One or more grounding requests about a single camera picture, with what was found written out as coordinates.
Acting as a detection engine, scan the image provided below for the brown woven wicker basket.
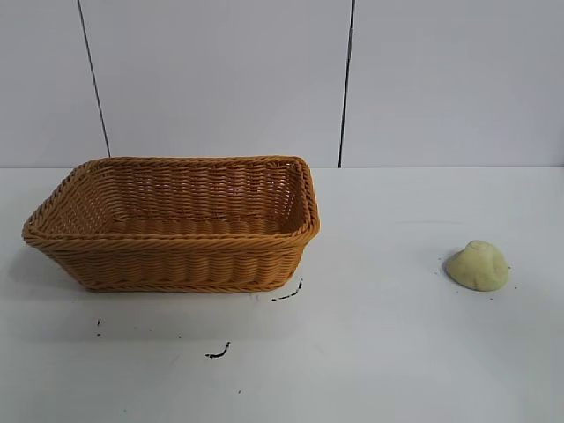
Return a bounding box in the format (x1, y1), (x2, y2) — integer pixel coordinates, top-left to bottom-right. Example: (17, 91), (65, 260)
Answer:
(22, 153), (322, 295)

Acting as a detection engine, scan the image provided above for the pale yellow egg yolk pastry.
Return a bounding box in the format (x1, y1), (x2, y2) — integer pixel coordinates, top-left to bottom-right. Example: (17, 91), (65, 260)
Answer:
(446, 239), (510, 292)

